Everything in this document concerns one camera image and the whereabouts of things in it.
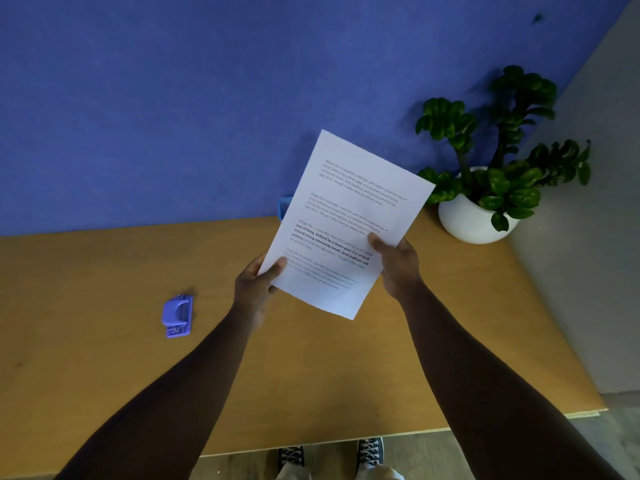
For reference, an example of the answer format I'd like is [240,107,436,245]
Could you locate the person's right hand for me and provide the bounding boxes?
[367,232,424,301]

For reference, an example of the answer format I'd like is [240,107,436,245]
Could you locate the person's left hand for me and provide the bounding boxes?
[233,252,289,331]

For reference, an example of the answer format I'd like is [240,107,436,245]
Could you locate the purple hole punch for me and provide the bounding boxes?
[161,294,194,339]

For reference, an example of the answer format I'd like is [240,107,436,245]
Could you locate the white printed paper sheet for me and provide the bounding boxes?
[257,129,437,321]

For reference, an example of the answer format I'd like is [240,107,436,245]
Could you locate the person's left forearm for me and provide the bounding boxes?
[55,304,255,480]

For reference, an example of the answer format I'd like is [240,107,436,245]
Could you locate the person's right forearm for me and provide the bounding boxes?
[399,284,626,480]

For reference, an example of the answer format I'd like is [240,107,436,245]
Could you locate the person's left black sneaker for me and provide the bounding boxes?
[277,446,306,473]

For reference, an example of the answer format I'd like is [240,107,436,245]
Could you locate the person's black sneaker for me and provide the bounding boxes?
[355,437,385,468]
[277,446,306,473]

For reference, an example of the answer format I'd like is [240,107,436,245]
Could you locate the person's right black sneaker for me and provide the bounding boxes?
[355,437,385,468]

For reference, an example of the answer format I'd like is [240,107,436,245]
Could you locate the round white plant pot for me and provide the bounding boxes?
[437,166,521,245]

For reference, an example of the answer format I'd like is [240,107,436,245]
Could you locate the green leafy plant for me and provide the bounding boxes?
[415,64,593,233]

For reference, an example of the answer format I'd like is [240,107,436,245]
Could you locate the cream trousers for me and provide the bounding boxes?
[275,462,406,480]

